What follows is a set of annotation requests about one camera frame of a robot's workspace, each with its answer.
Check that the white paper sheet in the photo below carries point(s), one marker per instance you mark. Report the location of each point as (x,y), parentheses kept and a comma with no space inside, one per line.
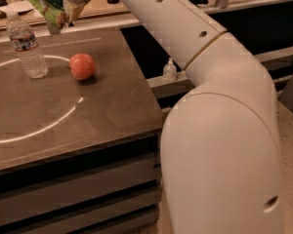
(19,7)

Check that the red apple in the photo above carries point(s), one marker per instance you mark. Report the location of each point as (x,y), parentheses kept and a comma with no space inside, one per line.
(82,66)

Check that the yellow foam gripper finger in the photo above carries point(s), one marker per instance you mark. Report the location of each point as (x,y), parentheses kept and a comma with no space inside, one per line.
(72,10)

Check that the grey metal bracket post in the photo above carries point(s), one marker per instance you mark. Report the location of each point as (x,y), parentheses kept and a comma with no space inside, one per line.
(53,30)

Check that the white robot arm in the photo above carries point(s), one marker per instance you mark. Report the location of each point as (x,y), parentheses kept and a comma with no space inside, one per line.
(220,147)

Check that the clear plastic water bottle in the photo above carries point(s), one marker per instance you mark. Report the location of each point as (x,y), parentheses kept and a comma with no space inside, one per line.
(26,46)

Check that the grey metal rail shelf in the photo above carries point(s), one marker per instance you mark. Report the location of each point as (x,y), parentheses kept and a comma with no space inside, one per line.
(272,61)

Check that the green rice chip bag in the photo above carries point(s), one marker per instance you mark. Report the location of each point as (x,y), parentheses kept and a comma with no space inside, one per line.
(52,11)

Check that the left small sanitizer bottle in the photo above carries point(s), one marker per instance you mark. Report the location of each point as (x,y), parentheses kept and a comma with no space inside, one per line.
(169,71)

